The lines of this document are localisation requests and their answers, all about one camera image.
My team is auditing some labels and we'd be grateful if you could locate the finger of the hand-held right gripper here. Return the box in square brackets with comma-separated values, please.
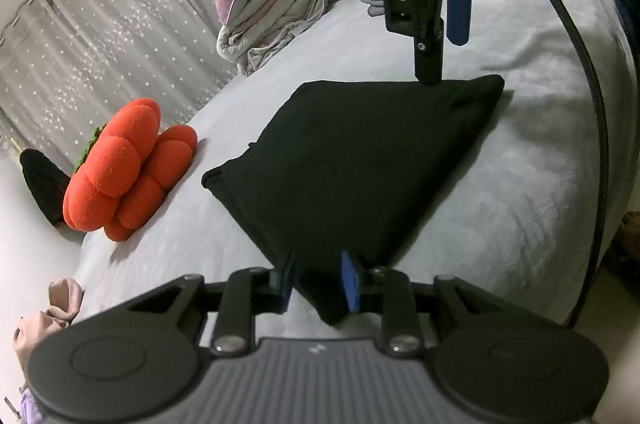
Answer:
[412, 24, 445, 85]
[446, 0, 473, 45]

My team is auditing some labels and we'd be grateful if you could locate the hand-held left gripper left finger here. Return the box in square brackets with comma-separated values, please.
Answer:
[127, 253, 297, 358]

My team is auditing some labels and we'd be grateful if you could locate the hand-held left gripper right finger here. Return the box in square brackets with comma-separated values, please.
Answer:
[340, 250, 516, 358]

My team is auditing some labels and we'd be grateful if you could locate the black garment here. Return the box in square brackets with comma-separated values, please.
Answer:
[200, 74, 506, 327]

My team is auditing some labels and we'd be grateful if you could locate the folded grey pink quilt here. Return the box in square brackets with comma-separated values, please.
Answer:
[216, 0, 328, 77]

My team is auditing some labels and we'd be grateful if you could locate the orange pumpkin plush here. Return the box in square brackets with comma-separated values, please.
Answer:
[62, 98, 198, 242]

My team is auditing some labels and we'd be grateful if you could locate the beige cloth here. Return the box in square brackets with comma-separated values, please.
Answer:
[12, 279, 83, 357]

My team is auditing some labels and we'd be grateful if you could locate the black knit item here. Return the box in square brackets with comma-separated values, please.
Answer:
[10, 136, 73, 229]

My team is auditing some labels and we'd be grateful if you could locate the purple cloth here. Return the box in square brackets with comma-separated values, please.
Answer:
[17, 384, 56, 424]

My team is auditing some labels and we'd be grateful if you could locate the grey star-print curtain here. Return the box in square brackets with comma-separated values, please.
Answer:
[0, 0, 236, 155]

